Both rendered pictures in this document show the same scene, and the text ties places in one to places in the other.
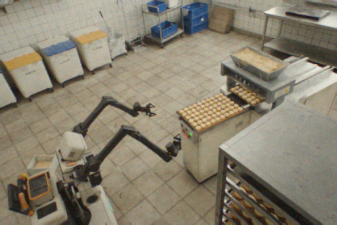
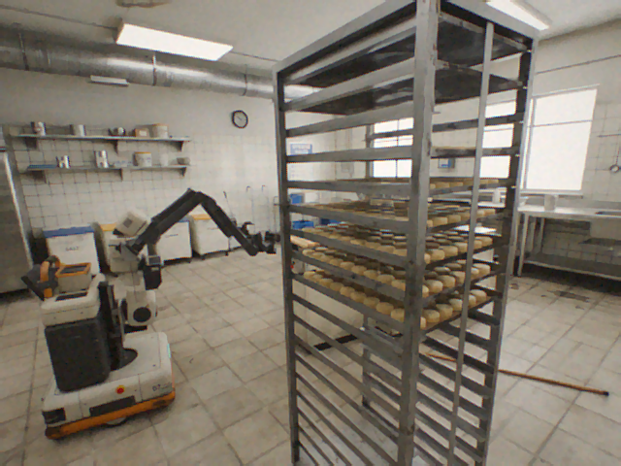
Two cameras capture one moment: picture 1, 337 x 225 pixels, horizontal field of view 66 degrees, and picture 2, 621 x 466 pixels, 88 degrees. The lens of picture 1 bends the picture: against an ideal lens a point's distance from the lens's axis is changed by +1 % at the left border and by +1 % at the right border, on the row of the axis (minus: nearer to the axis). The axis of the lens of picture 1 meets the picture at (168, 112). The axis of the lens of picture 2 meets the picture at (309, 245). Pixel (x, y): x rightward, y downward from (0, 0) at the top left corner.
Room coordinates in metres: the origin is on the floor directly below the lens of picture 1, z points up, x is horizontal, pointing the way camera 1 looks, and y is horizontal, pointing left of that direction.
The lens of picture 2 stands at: (-0.54, -0.29, 1.47)
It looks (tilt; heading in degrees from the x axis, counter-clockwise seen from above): 13 degrees down; 0
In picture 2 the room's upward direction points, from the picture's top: 2 degrees counter-clockwise
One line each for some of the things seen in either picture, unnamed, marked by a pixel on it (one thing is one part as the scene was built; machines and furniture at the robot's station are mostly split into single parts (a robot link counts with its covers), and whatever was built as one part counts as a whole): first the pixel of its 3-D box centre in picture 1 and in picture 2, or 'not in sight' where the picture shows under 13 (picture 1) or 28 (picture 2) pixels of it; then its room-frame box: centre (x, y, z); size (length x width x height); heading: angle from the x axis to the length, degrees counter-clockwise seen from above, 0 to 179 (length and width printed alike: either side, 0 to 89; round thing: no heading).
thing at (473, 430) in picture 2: not in sight; (411, 390); (0.68, -0.73, 0.51); 0.64 x 0.03 x 0.03; 34
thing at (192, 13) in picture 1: (194, 10); not in sight; (6.59, -0.91, 0.50); 0.60 x 0.40 x 0.20; 129
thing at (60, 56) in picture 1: (62, 62); (169, 240); (4.67, 1.96, 0.38); 0.64 x 0.54 x 0.77; 36
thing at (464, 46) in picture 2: not in sight; (391, 67); (0.56, -0.57, 1.77); 0.60 x 0.40 x 0.02; 34
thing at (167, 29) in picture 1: (164, 29); (298, 227); (6.07, -0.11, 0.29); 0.56 x 0.38 x 0.20; 135
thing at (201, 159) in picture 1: (214, 139); (333, 289); (2.07, -0.50, 0.45); 0.70 x 0.34 x 0.90; 117
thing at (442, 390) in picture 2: not in sight; (412, 372); (0.68, -0.73, 0.60); 0.64 x 0.03 x 0.03; 34
